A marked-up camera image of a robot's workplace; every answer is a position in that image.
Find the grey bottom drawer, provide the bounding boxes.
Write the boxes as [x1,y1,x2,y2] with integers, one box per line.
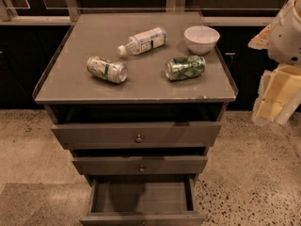
[80,175,206,226]

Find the grey middle drawer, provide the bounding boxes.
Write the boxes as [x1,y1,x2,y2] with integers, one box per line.
[72,155,207,175]

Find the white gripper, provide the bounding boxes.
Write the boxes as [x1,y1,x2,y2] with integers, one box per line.
[248,4,301,126]

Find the metal window railing frame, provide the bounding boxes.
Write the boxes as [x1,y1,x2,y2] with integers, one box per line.
[0,0,289,26]

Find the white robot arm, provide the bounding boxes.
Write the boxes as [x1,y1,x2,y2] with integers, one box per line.
[248,0,301,126]

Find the white ceramic bowl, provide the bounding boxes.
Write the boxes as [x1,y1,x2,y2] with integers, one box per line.
[184,25,220,55]

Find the clear plastic bottle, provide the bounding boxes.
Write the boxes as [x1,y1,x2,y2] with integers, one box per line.
[118,27,167,57]

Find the green soda can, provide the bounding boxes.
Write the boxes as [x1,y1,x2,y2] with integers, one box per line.
[166,56,206,81]

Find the grey drawer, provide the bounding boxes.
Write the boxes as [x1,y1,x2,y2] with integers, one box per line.
[80,175,206,226]
[72,155,207,175]
[52,121,221,150]

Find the white and green can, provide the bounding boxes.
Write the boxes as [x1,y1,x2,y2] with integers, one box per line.
[87,56,128,84]

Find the grey drawer cabinet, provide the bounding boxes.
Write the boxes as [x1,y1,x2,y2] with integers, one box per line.
[32,11,239,226]

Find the grey top drawer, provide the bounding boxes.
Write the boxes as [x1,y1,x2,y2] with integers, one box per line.
[52,121,221,150]

